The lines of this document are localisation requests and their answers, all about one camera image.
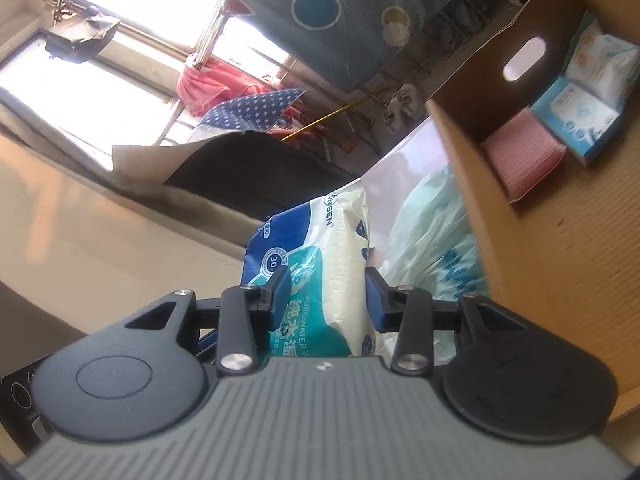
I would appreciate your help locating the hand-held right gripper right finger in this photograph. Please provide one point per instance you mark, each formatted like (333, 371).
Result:
(375, 305)

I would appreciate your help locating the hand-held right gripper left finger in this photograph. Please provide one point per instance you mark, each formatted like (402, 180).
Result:
(281, 292)

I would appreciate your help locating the blue wet wipes pack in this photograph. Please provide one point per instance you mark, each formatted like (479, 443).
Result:
(330, 260)

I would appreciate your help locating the brown cardboard box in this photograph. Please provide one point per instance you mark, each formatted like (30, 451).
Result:
(550, 260)

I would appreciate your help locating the pink sponge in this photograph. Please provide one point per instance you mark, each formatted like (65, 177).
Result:
(525, 155)

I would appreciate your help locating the small light blue wipe packet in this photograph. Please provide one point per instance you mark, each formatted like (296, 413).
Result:
(575, 115)

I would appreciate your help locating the white printed plastic bag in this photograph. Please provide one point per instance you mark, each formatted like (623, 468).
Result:
(430, 240)

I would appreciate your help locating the dark upright panel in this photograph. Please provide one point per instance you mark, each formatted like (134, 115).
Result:
(240, 170)

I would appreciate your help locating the yellow stick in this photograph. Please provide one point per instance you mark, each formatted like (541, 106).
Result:
(325, 117)

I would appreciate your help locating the blue star-printed cloth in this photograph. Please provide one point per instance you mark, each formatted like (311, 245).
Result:
(250, 112)

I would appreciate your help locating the grey crumpled cloth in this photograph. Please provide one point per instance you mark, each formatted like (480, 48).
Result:
(402, 107)

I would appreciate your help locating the pink hanging cloth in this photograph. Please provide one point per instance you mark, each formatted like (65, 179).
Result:
(215, 85)

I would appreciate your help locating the black appliance with circles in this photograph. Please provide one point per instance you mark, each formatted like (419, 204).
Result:
(20, 400)

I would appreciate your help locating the blue blanket with circles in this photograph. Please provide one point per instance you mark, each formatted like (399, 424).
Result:
(360, 15)

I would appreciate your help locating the dark hanging bag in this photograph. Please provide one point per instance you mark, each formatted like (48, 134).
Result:
(82, 35)

